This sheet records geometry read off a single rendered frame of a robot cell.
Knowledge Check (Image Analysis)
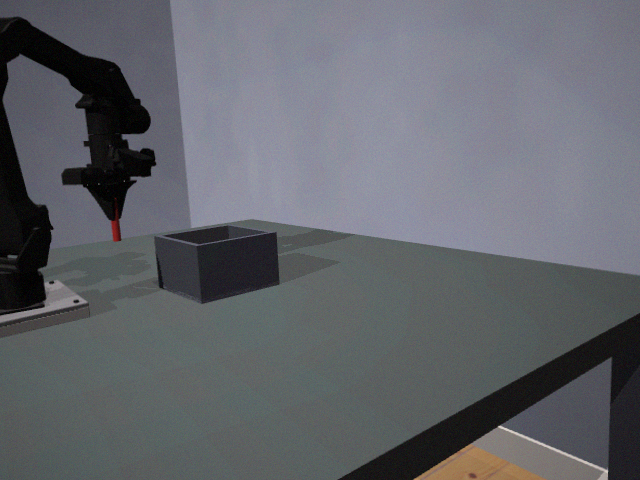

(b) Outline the red peg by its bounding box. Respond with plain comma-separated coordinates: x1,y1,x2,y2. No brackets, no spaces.
111,198,121,242

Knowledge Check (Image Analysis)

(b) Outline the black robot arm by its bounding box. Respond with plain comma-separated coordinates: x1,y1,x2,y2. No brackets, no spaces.
0,17,156,316

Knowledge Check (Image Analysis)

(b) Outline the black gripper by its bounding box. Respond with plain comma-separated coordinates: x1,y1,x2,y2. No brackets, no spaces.
61,134,138,220

